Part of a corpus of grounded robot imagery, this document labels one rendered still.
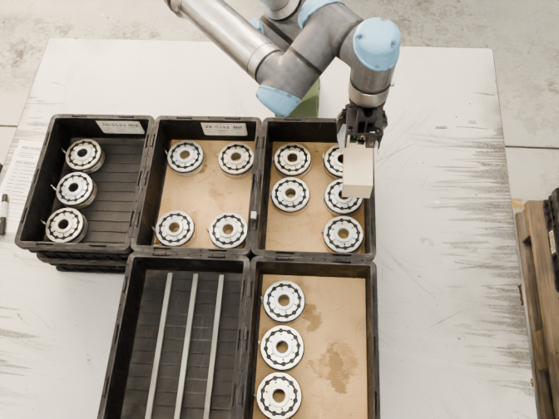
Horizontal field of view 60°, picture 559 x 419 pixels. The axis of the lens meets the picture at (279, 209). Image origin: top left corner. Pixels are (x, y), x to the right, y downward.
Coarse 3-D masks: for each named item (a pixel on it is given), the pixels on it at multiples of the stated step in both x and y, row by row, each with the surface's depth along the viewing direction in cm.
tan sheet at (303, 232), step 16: (304, 144) 141; (320, 144) 140; (336, 144) 140; (272, 160) 139; (320, 160) 138; (272, 176) 137; (304, 176) 136; (320, 176) 136; (320, 192) 134; (272, 208) 133; (320, 208) 132; (272, 224) 131; (288, 224) 131; (304, 224) 130; (320, 224) 130; (272, 240) 129; (288, 240) 129; (304, 240) 128; (320, 240) 128
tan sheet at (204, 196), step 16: (208, 144) 142; (224, 144) 142; (208, 160) 140; (176, 176) 139; (192, 176) 138; (208, 176) 138; (224, 176) 138; (176, 192) 136; (192, 192) 136; (208, 192) 136; (224, 192) 136; (240, 192) 135; (160, 208) 135; (176, 208) 134; (192, 208) 134; (208, 208) 134; (224, 208) 134; (240, 208) 133; (208, 224) 132; (208, 240) 130
